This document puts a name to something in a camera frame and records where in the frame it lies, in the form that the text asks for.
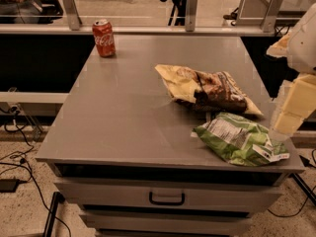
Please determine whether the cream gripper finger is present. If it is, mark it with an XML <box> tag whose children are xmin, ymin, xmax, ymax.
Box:
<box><xmin>273</xmin><ymin>112</ymin><xmax>303</xmax><ymax>135</ymax></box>

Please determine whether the green jalapeno chip bag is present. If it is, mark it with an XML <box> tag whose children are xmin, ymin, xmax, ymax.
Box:
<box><xmin>192</xmin><ymin>112</ymin><xmax>290</xmax><ymax>167</ymax></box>

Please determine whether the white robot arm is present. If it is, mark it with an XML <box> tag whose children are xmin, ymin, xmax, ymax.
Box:
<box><xmin>267</xmin><ymin>4</ymin><xmax>316</xmax><ymax>141</ymax></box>

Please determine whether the yellow brown chip bag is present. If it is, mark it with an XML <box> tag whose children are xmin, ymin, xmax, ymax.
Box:
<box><xmin>155</xmin><ymin>64</ymin><xmax>263</xmax><ymax>117</ymax></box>

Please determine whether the red coke can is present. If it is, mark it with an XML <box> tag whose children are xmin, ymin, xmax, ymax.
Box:
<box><xmin>92</xmin><ymin>19</ymin><xmax>116</xmax><ymax>57</ymax></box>

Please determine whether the black tripod stand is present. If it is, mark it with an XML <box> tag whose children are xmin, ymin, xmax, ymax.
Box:
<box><xmin>157</xmin><ymin>0</ymin><xmax>189</xmax><ymax>27</ymax></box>

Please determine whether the grey drawer cabinet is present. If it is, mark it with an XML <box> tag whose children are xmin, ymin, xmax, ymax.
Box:
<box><xmin>38</xmin><ymin>35</ymin><xmax>303</xmax><ymax>237</ymax></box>

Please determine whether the black power adapter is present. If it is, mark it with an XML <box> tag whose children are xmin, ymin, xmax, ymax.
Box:
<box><xmin>0</xmin><ymin>179</ymin><xmax>20</xmax><ymax>193</ymax></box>

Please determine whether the seated person in background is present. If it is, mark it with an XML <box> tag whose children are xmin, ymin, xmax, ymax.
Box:
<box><xmin>0</xmin><ymin>0</ymin><xmax>63</xmax><ymax>24</ymax></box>

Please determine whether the right metal rail bracket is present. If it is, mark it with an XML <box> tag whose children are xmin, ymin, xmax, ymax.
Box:
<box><xmin>261</xmin><ymin>0</ymin><xmax>283</xmax><ymax>33</ymax></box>

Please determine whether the metal rail bracket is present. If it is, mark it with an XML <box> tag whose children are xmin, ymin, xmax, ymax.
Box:
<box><xmin>261</xmin><ymin>0</ymin><xmax>283</xmax><ymax>33</ymax></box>
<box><xmin>62</xmin><ymin>0</ymin><xmax>81</xmax><ymax>31</ymax></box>
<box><xmin>185</xmin><ymin>0</ymin><xmax>198</xmax><ymax>32</ymax></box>

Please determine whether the middle metal rail bracket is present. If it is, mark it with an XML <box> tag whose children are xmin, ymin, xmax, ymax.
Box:
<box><xmin>185</xmin><ymin>0</ymin><xmax>198</xmax><ymax>32</ymax></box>

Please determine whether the black drawer handle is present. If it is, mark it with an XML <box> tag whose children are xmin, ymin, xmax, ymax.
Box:
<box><xmin>148</xmin><ymin>192</ymin><xmax>186</xmax><ymax>206</ymax></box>

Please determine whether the left metal rail bracket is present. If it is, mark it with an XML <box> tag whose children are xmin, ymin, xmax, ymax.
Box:
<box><xmin>62</xmin><ymin>0</ymin><xmax>81</xmax><ymax>31</ymax></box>

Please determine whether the black floor cable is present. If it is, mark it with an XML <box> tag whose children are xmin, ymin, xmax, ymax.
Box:
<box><xmin>0</xmin><ymin>109</ymin><xmax>72</xmax><ymax>237</ymax></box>

